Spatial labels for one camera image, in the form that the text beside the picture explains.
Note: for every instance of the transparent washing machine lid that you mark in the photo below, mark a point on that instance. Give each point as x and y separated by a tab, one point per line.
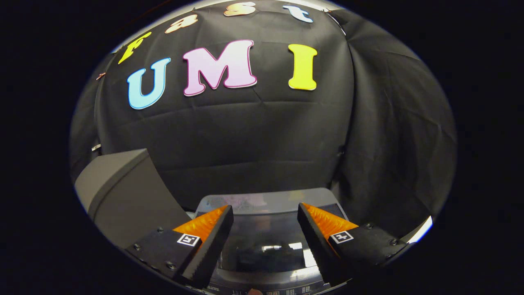
266	205

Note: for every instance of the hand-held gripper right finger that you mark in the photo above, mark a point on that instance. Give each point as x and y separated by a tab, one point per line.
319	241

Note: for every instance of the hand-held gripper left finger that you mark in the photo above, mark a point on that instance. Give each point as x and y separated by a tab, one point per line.
213	241

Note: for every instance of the white clip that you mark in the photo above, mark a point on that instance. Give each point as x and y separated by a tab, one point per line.
96	147

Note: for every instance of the grey washing machine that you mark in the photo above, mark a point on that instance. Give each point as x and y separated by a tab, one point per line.
266	287

